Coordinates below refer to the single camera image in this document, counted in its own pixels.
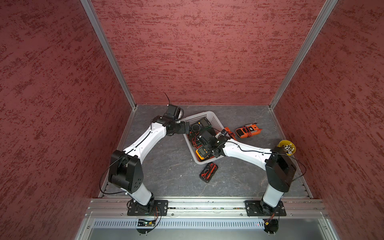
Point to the orange clamp meter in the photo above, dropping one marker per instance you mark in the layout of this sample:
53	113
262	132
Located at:
227	132

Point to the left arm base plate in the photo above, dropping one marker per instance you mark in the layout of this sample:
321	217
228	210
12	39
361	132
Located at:
152	208

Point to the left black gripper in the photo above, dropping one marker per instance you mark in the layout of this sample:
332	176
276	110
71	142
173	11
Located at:
181	130

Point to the black multimeter with red leads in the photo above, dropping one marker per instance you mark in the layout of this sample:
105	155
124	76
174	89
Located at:
208	172

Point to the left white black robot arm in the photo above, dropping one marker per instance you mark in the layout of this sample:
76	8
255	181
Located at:
125	170

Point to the green multimeter face down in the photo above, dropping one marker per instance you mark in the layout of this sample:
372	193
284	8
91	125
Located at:
205	136

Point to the white plastic perforated basket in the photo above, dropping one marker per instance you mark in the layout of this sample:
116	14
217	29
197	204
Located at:
215	122

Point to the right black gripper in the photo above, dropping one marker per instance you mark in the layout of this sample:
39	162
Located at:
216	155

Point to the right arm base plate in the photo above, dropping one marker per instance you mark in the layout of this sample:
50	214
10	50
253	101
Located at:
261	209

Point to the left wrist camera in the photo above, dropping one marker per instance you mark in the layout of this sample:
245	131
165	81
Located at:
174	113

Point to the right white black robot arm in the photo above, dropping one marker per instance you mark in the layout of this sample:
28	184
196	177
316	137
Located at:
279	168

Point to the green multimeter face up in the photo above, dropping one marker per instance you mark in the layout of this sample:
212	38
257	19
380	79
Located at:
201	125

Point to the orange multimeter with leads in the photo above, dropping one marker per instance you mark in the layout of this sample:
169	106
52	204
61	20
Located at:
248	131

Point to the yellow black multimeter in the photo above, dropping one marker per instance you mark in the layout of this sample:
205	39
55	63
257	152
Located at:
202	153

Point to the yellow cup with batteries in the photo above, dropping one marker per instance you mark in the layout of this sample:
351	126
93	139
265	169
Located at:
288	147

